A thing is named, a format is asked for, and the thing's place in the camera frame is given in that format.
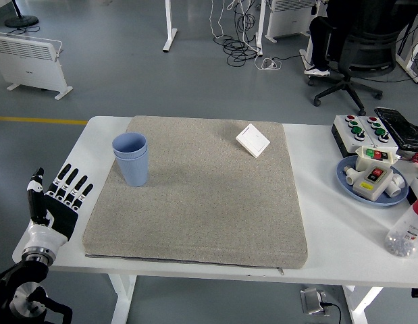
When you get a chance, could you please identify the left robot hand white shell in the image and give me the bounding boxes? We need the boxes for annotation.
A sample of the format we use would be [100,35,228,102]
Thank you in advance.
[25,163,95,252]

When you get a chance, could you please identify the blue ribbed plastic cup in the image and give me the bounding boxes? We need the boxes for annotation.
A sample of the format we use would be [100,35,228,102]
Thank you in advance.
[113,146,150,187]
[111,132,149,160]

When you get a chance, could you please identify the white panel heater wide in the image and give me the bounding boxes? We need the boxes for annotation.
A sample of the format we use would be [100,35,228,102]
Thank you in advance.
[0,32,74,101]

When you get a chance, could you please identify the grey-brown fabric mat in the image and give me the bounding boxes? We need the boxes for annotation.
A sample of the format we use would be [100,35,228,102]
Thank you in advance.
[82,115,309,276]

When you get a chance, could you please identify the black round stand base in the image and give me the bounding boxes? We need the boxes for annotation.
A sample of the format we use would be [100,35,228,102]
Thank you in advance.
[5,0,40,28]

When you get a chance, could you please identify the white desk leg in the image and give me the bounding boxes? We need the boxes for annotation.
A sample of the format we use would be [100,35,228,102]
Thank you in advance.
[162,0,178,53]
[254,0,267,57]

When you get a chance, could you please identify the white power adapter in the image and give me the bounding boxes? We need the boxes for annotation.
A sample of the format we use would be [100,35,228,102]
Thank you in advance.
[255,57,283,72]

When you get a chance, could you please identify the grey foot pedal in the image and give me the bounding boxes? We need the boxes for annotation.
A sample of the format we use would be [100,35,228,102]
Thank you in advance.
[299,286,328,317]

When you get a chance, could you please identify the white table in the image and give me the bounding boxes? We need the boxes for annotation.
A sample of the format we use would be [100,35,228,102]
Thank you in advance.
[11,115,418,324]

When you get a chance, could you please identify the blue round plate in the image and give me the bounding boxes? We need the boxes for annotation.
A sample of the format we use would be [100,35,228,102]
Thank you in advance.
[336,155,410,207]

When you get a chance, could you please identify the small white pipe fitting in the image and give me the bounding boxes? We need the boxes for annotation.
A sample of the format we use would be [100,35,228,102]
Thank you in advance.
[342,165,361,186]

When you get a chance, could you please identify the white three-button control box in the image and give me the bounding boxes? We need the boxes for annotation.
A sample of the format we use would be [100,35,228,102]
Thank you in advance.
[332,114,378,158]

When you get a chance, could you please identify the white desk foot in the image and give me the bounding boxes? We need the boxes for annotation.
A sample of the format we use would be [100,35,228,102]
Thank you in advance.
[298,30,319,80]

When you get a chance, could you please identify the white panel heater narrow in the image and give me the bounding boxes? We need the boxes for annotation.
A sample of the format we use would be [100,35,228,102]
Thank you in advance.
[265,0,313,43]

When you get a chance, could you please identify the person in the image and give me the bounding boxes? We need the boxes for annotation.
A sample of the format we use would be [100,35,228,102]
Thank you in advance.
[303,0,418,77]

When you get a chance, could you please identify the large white pipe fitting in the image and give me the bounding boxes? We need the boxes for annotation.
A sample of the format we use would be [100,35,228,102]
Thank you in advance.
[384,173,407,198]

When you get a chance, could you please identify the white four-button control box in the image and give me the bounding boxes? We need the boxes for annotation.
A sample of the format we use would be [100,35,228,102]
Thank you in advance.
[359,115,399,153]

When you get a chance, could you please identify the black office chair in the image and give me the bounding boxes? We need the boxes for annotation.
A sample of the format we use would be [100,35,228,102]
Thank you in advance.
[308,23,404,117]

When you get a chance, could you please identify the clear bottle red cap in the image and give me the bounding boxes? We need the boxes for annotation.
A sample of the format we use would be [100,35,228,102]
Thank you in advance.
[384,195,418,259]

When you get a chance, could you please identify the black wrapped flat tray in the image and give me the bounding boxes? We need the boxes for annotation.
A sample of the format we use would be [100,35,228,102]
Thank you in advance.
[374,106,418,151]

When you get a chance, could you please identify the white wall switch plate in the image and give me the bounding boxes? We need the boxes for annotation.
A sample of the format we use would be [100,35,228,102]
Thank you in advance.
[235,123,271,159]

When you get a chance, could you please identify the white floor cable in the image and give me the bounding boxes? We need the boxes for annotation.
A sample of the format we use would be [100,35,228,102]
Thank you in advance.
[208,0,236,43]

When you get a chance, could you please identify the black coiled floor cable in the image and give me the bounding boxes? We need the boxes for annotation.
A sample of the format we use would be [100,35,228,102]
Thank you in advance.
[223,0,263,67]

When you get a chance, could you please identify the black pedal cable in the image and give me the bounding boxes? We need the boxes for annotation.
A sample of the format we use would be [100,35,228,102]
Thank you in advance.
[321,301,343,324]

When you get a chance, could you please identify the white switch box green red buttons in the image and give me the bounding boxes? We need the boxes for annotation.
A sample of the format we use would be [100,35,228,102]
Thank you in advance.
[355,146,398,171]

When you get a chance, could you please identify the beige switch box red black buttons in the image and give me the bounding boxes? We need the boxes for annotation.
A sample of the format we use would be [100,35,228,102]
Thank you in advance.
[352,163,394,203]

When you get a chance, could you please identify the white desk frame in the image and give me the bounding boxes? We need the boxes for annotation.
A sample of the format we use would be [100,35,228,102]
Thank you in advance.
[395,0,418,85]

